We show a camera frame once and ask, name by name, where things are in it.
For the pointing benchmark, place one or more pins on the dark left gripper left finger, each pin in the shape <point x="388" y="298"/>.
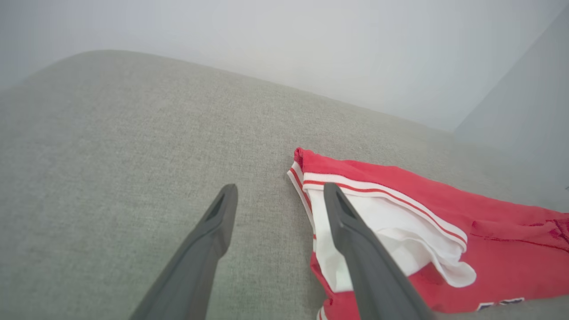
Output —
<point x="195" y="266"/>

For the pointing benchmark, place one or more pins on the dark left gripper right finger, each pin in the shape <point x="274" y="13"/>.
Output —
<point x="373" y="266"/>

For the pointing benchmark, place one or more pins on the red and white jersey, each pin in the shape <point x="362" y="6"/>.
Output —
<point x="489" y="258"/>

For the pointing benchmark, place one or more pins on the grey partition panel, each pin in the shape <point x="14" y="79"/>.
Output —
<point x="529" y="115"/>

